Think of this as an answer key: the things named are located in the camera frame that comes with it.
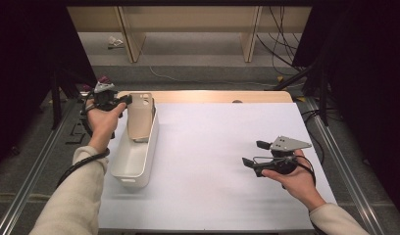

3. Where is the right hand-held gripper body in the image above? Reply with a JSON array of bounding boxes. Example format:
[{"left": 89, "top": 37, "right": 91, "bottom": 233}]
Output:
[{"left": 252, "top": 135, "right": 313, "bottom": 179}]

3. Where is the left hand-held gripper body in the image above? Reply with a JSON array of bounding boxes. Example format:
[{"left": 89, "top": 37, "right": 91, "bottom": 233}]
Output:
[{"left": 89, "top": 81, "right": 122, "bottom": 113}]

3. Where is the beige phone case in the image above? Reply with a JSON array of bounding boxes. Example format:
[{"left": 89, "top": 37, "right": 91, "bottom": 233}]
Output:
[{"left": 126, "top": 92, "right": 156, "bottom": 141}]

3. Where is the white plastic storage box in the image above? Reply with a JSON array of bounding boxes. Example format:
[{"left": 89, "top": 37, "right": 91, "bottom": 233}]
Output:
[{"left": 109, "top": 96, "right": 161, "bottom": 189}]

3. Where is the person's left hand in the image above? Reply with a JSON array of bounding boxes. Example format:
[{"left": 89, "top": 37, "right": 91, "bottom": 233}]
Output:
[{"left": 85, "top": 101, "right": 127, "bottom": 155}]

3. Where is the person's right hand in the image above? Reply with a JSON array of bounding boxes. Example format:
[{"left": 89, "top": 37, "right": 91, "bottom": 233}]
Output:
[{"left": 261, "top": 149, "right": 327, "bottom": 212}]

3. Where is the pink object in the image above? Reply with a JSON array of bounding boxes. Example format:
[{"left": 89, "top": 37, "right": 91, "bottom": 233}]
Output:
[{"left": 82, "top": 75, "right": 111, "bottom": 92}]

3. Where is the white table mat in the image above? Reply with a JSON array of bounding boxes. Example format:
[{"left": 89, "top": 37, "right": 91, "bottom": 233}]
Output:
[{"left": 98, "top": 102, "right": 338, "bottom": 231}]

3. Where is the black metal stand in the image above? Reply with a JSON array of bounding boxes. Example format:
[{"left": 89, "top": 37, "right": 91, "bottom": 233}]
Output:
[
  {"left": 273, "top": 62, "right": 331, "bottom": 126},
  {"left": 49, "top": 65, "right": 119, "bottom": 131}
]

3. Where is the white crumpled object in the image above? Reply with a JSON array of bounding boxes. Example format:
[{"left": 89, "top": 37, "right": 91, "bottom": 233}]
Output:
[{"left": 107, "top": 35, "right": 125, "bottom": 50}]

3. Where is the dark curtain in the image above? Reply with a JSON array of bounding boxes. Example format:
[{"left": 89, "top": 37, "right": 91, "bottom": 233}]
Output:
[
  {"left": 0, "top": 0, "right": 98, "bottom": 167},
  {"left": 291, "top": 0, "right": 400, "bottom": 214}
]

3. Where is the light wooden shelf unit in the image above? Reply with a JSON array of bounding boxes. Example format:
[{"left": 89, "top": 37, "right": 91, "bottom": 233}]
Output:
[{"left": 66, "top": 5, "right": 313, "bottom": 64}]

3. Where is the black floor cable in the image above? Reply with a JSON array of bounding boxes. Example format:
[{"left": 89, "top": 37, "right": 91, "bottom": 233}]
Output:
[{"left": 300, "top": 107, "right": 339, "bottom": 165}]

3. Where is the right hand-held gripper cable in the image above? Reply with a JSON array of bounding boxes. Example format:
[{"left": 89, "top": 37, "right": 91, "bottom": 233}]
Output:
[{"left": 295, "top": 155, "right": 318, "bottom": 190}]

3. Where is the hand-held gripper cable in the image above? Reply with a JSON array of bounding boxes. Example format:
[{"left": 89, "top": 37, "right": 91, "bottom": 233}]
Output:
[
  {"left": 295, "top": 155, "right": 318, "bottom": 190},
  {"left": 55, "top": 97, "right": 111, "bottom": 189}
]

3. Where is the aluminium floor rail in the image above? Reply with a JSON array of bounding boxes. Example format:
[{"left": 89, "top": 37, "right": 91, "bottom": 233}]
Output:
[
  {"left": 304, "top": 97, "right": 387, "bottom": 235},
  {"left": 0, "top": 97, "right": 78, "bottom": 235}
]

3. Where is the left hand-held gripper cable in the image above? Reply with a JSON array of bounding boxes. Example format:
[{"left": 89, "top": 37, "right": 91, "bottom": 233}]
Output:
[{"left": 55, "top": 97, "right": 111, "bottom": 189}]

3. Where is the bundle of black cables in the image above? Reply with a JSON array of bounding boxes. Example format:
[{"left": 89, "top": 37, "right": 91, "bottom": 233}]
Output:
[{"left": 256, "top": 5, "right": 307, "bottom": 76}]

